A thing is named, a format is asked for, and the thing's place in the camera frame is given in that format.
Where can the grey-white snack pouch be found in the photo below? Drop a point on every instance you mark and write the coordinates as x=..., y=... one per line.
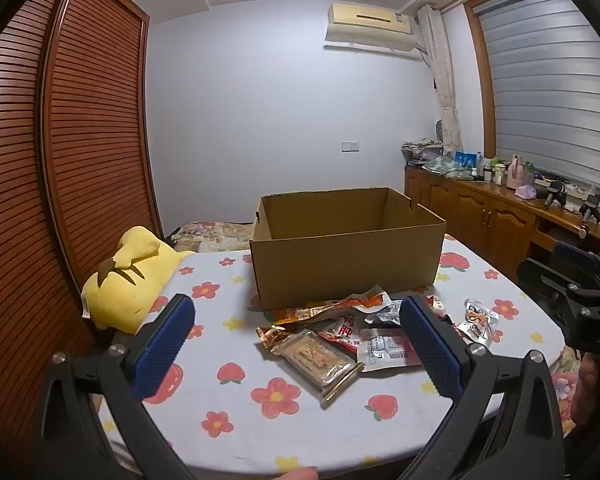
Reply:
x=385, y=350

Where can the green patterned cloth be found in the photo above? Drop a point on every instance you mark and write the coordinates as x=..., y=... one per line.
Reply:
x=445, y=167

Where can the wooden louvered wardrobe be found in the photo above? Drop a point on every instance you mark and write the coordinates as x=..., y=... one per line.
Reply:
x=95, y=135

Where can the cream patterned curtain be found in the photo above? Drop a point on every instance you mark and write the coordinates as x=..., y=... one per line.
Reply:
x=442, y=75

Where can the person's right hand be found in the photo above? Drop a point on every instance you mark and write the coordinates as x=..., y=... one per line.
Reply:
x=586, y=390

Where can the brown cardboard box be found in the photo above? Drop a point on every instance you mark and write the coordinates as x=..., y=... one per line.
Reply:
x=340, y=270

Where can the small silver snack packet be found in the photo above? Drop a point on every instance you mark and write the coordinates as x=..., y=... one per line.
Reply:
x=385, y=316

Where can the pink bottle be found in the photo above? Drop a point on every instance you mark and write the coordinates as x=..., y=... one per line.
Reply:
x=520, y=172

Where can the orange snack packet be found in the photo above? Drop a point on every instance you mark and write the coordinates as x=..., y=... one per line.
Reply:
x=360, y=302

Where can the red snack packet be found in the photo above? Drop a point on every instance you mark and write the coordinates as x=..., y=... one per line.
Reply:
x=342, y=332

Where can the blue box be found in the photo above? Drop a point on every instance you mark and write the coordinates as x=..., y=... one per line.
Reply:
x=466, y=159

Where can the white floral bed sheet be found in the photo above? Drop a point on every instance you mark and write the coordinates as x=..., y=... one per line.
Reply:
x=220, y=330

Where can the person's left hand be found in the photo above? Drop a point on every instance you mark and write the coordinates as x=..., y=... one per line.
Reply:
x=297, y=474

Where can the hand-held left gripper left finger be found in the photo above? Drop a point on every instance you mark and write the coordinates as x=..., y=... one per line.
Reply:
x=165, y=345

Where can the white wall switch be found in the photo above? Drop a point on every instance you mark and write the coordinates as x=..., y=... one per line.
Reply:
x=350, y=146

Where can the clear biscuit packet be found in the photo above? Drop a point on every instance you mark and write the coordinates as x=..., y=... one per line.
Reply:
x=312, y=357

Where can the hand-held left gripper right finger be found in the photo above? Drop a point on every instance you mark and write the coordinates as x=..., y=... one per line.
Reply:
x=430, y=345

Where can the patterned quilt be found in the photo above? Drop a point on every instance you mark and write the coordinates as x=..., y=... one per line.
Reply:
x=207, y=235

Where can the wall air conditioner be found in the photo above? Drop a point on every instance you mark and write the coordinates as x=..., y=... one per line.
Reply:
x=370, y=27

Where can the yellow plush toy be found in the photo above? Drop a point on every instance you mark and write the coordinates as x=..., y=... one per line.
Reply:
x=125, y=285

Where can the wooden sideboard cabinet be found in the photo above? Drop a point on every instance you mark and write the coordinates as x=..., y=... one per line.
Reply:
x=480, y=215

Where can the grey window blind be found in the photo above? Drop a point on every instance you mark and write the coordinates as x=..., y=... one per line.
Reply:
x=550, y=95

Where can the purple face mask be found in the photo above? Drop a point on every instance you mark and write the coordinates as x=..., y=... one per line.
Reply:
x=526, y=192

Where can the small black tripod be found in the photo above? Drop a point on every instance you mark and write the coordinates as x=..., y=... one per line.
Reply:
x=591, y=212
x=556, y=194

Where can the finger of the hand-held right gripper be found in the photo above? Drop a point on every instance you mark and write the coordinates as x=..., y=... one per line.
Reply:
x=542, y=280
x=575, y=256

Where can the pile of folded cloths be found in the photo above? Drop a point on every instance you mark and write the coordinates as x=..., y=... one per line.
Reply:
x=420, y=152

